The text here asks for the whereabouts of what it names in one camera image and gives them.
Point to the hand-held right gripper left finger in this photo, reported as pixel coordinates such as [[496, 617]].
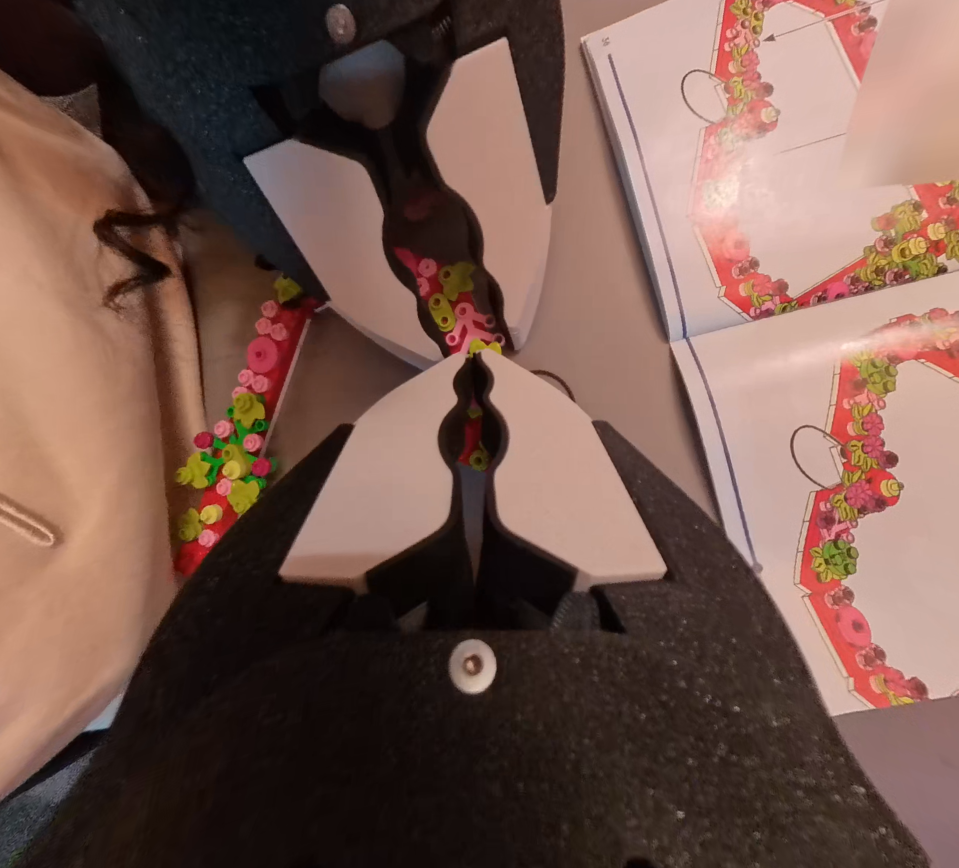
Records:
[[374, 493]]

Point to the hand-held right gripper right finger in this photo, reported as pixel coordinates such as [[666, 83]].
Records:
[[569, 493]]

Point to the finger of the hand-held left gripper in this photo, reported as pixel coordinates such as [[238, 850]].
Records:
[[330, 231], [487, 156]]

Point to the red heart brick flower wreath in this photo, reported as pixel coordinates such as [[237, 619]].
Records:
[[258, 355]]

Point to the grey desk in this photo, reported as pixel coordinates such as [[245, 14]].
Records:
[[592, 246]]

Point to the building instruction booklet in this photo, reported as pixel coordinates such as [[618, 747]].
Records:
[[749, 433]]

